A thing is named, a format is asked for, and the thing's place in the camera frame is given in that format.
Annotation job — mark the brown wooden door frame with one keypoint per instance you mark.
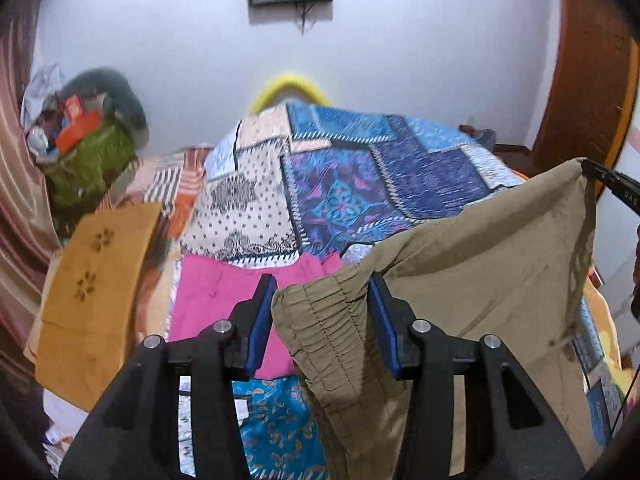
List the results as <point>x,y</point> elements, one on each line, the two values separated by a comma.
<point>593,89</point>

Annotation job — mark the orange wooden lap table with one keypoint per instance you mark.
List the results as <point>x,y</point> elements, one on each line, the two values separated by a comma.
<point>86,322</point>

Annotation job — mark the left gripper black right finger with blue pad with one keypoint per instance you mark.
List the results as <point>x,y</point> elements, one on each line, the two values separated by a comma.
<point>511,431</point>

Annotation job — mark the pink folded garment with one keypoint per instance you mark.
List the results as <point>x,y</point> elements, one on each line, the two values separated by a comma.
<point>209,289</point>

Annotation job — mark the orange box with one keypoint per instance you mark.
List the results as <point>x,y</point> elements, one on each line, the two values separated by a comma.
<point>76,124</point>

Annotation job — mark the striped brown curtain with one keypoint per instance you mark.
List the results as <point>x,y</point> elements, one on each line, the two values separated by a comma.
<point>28,238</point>

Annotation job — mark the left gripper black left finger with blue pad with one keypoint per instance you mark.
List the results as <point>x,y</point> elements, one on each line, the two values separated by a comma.
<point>132,431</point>

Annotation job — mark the olive khaki pants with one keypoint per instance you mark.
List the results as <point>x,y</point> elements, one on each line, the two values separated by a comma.
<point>514,265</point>

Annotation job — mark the blue patchwork bedspread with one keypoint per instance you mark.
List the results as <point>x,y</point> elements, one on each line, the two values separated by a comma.
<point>299,178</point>

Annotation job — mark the dark grey neck pillow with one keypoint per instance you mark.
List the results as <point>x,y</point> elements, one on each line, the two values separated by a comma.
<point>113,97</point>

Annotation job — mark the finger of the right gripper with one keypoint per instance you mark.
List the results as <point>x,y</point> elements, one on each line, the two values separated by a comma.
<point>623,187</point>

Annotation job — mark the green bag of clutter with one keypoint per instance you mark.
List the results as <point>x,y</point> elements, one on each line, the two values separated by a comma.
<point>79,179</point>

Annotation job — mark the yellow curved headboard object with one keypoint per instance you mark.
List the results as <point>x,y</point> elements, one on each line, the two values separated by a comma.
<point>288,85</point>

